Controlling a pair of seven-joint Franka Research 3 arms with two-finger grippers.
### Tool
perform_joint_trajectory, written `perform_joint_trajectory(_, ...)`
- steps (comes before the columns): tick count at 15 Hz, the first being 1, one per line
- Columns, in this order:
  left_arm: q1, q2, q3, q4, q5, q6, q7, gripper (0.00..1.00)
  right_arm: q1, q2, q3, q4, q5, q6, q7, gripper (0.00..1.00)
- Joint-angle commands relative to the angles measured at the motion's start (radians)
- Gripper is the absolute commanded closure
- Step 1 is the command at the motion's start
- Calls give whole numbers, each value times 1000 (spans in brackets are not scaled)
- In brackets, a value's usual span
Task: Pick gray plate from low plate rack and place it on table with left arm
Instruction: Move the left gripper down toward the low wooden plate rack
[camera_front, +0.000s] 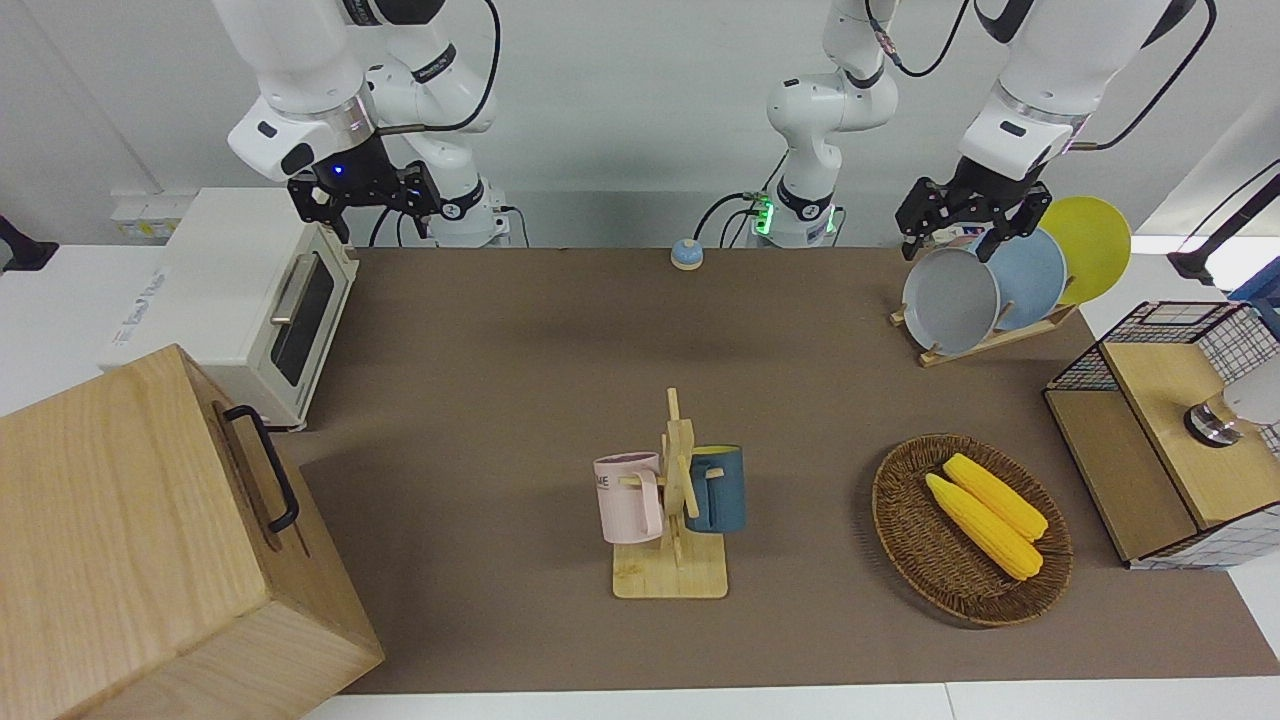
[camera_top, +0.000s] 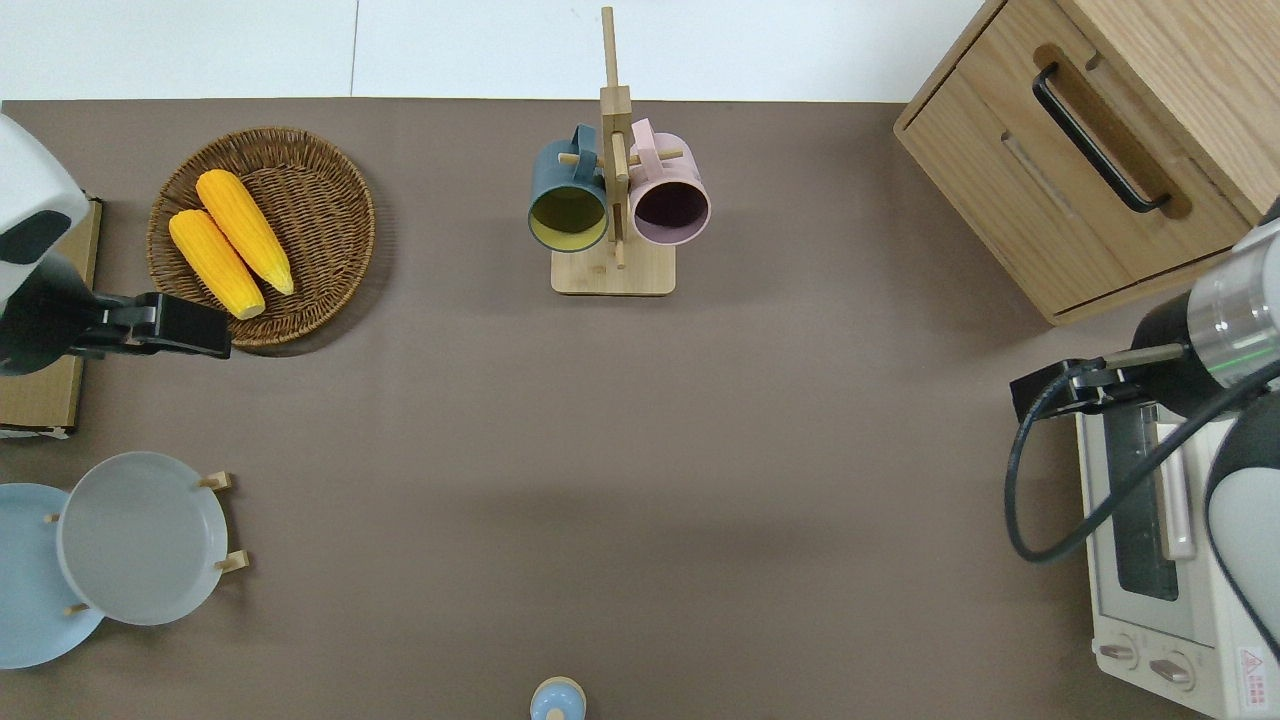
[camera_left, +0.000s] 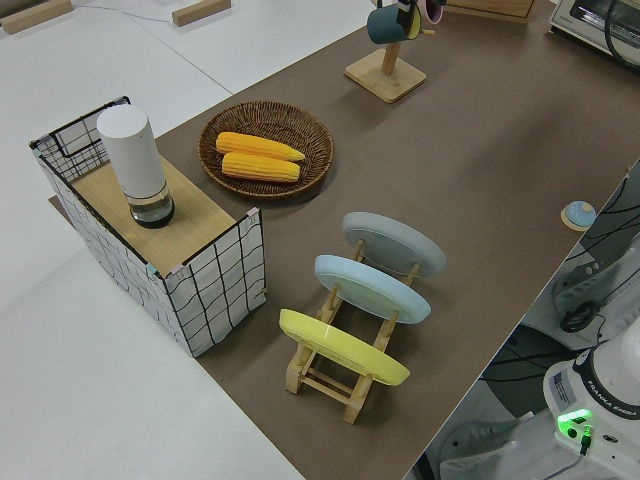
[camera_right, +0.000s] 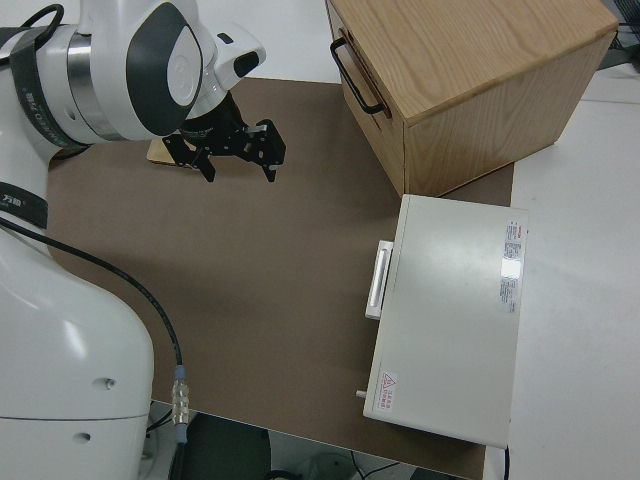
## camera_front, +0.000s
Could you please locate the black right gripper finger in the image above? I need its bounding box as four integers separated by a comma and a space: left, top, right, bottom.
288, 175, 353, 246
400, 160, 443, 241

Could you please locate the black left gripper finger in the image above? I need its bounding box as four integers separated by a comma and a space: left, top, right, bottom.
895, 180, 938, 263
985, 195, 1053, 263

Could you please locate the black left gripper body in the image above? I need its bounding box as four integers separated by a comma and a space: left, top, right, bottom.
928, 155, 1046, 236

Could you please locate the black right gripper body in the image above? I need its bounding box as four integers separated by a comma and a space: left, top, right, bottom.
300, 135, 409, 216

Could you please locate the gray plate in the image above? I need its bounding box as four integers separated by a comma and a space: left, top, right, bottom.
902, 247, 1001, 356

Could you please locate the light blue plate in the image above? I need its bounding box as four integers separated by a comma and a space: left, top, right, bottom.
975, 228, 1069, 331

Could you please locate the yellow plate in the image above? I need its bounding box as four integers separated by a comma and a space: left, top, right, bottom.
1038, 196, 1133, 306

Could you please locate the low wooden plate rack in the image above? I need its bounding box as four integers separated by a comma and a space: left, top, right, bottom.
890, 300, 1079, 368

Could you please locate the white toaster oven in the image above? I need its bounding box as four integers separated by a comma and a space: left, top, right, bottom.
100, 187, 359, 433

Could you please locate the white power strip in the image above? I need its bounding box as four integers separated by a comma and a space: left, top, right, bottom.
110, 192, 198, 241

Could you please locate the brown table mat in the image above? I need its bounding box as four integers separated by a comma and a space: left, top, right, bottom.
270, 247, 1280, 696

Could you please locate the blue box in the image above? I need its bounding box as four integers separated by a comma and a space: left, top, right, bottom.
1228, 268, 1280, 336

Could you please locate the yellow corn cob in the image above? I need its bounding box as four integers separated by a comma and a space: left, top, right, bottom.
942, 453, 1049, 542
925, 473, 1044, 581

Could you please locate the white cylindrical bottle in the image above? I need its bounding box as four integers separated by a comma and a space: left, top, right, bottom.
1185, 355, 1280, 448

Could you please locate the brown wicker basket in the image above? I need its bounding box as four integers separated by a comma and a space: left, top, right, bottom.
872, 433, 1074, 629

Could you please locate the dark blue mug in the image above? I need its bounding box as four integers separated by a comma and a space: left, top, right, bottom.
685, 445, 746, 534

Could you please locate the pink mug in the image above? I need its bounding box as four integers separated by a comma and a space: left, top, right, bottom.
593, 452, 666, 546

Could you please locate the large wooden box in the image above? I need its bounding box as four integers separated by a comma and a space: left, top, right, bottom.
0, 343, 386, 720

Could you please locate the wooden mug tree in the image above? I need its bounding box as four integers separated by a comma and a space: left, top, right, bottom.
612, 388, 729, 601

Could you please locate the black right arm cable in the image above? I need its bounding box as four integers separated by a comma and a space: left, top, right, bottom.
375, 0, 501, 136

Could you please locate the black left arm wrist cable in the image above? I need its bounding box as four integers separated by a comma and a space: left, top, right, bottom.
1065, 0, 1218, 153

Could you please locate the black left arm upper cable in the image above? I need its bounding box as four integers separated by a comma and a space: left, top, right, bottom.
866, 0, 973, 79

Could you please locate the black camera stand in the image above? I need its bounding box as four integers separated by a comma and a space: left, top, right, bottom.
1168, 160, 1280, 286
0, 215, 58, 273

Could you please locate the black base cable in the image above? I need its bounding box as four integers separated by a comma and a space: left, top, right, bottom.
695, 150, 793, 249

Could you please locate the wire grid wooden shelf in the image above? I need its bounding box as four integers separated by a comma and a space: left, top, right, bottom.
1043, 300, 1280, 571

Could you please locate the black box handle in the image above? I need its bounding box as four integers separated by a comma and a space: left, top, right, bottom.
222, 404, 301, 534

